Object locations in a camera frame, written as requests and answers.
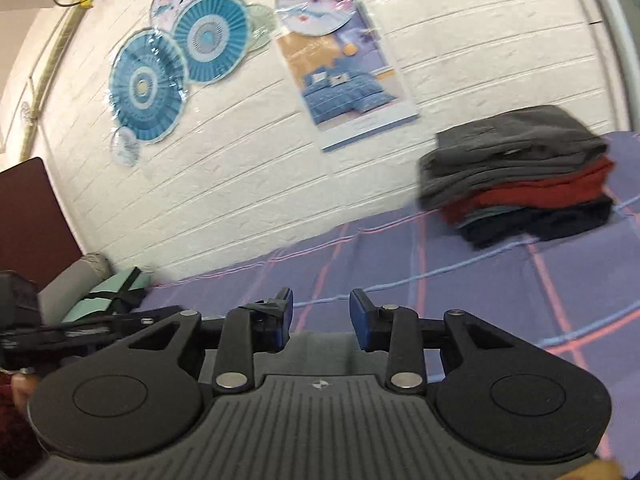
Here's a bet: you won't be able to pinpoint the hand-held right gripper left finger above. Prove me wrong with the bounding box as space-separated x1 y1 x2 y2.
115 288 294 394

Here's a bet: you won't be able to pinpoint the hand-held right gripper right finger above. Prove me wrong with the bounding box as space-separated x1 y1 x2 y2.
350 288 541 393

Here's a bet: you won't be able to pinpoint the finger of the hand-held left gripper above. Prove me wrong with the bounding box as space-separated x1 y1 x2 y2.
37 305 183 359

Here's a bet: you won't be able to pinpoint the grey fleece pants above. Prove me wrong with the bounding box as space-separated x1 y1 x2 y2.
287 331 362 377

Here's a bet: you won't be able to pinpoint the person's left forearm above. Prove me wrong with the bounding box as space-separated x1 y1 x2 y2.
0 375 43 478

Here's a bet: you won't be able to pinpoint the person's left hand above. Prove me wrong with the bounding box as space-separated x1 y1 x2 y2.
7 368 41 403

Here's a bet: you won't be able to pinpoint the grey bolster pillow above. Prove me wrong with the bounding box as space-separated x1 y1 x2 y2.
37 256 111 322

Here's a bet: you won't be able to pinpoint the grey wave-patterned pillow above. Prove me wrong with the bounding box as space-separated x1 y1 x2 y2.
82 252 114 277

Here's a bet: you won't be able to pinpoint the brown headboard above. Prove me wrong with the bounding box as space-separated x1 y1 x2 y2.
0 157 84 281

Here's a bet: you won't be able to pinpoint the purple plaid bed sheet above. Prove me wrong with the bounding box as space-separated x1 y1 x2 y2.
145 130 640 461

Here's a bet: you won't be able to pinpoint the small white paper fan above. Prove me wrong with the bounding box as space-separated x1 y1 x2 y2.
110 127 142 167

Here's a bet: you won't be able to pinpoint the navy folded garment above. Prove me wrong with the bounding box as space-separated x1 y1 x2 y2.
457 195 615 251

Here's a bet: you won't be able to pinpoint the red folded garment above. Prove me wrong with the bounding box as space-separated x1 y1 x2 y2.
440 156 615 225

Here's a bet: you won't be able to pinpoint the dark grey folded garment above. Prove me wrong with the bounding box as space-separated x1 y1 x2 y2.
419 105 609 211

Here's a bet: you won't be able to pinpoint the large blue paper fan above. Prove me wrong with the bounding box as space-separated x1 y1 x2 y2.
109 29 189 144

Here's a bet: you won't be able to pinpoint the medium blue paper fan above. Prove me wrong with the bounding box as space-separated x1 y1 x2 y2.
172 0 251 84

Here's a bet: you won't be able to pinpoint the pale green paper fan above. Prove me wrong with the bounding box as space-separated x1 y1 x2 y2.
244 4 277 52

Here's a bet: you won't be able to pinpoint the white floral paper fan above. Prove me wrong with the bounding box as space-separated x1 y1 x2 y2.
275 0 362 37

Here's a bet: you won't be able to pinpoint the white fan with pink flowers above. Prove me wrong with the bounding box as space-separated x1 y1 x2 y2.
150 0 194 28

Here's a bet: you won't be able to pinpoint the teal folded mat black straps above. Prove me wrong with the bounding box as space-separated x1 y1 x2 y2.
61 266 152 324

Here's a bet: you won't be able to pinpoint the bedding wall poster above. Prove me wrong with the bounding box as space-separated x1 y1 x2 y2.
275 5 420 153

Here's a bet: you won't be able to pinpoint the white wall conduit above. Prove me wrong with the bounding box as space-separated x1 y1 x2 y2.
0 0 90 153

